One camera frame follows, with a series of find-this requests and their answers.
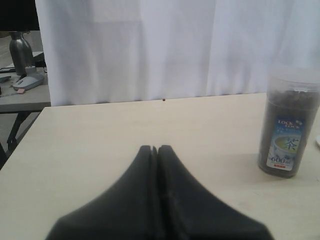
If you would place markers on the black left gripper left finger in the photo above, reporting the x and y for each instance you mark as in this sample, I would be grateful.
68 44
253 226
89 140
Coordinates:
129 210

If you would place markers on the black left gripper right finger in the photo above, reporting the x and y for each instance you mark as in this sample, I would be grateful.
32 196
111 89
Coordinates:
191 212

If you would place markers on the clear plastic container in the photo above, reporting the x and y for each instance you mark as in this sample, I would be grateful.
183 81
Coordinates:
292 102

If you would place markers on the grey metal flask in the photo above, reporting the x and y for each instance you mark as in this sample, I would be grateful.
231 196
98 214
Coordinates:
21 52

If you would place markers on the white curtain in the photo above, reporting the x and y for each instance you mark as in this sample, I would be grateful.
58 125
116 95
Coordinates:
104 51

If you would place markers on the grey computer mouse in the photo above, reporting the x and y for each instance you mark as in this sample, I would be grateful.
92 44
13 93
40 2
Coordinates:
29 82

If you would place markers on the grey side table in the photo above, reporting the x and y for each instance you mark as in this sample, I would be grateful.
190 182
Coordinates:
22 102

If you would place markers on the black monitor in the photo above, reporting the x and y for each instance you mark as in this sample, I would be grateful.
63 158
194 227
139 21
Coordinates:
18 15

